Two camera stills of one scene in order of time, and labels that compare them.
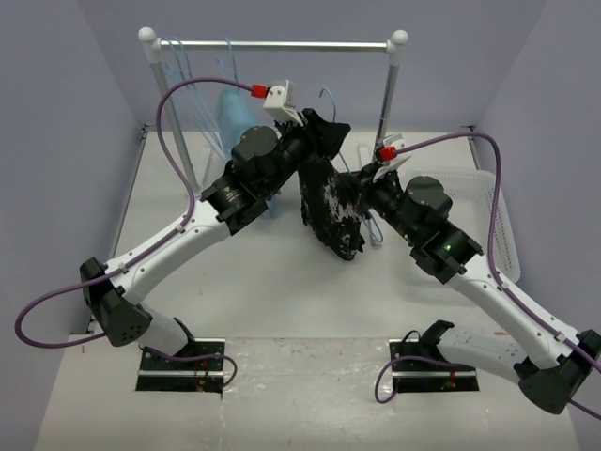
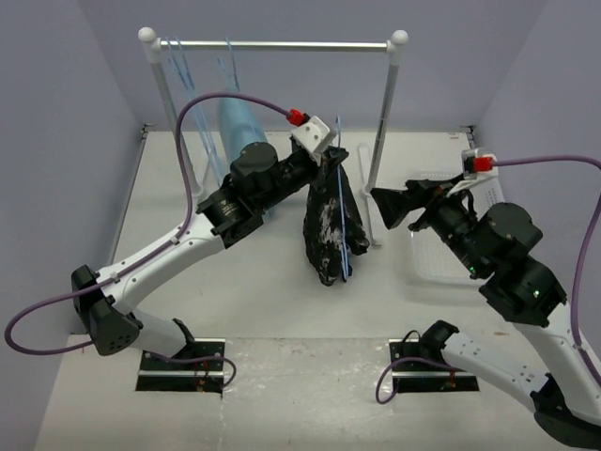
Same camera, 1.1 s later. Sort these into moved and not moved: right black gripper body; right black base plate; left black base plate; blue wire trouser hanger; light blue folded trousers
Moved: blue wire trouser hanger; right black gripper body
Not moved: light blue folded trousers; left black base plate; right black base plate
